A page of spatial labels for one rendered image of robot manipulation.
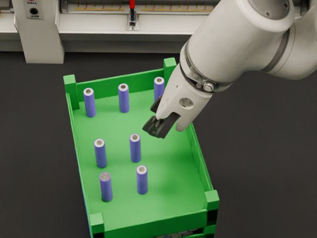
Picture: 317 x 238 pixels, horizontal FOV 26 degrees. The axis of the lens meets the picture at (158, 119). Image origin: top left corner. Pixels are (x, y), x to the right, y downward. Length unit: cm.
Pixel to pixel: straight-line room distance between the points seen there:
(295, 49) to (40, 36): 94
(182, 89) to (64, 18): 81
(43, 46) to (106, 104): 50
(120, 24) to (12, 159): 41
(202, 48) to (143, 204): 36
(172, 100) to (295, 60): 18
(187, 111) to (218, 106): 72
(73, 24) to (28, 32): 11
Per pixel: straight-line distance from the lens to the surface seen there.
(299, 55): 88
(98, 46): 177
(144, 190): 114
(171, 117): 97
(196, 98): 93
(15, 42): 179
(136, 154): 116
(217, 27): 85
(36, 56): 176
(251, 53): 85
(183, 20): 168
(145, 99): 126
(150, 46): 176
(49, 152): 161
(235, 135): 162
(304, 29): 88
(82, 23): 169
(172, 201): 114
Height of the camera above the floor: 132
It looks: 53 degrees down
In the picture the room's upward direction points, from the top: straight up
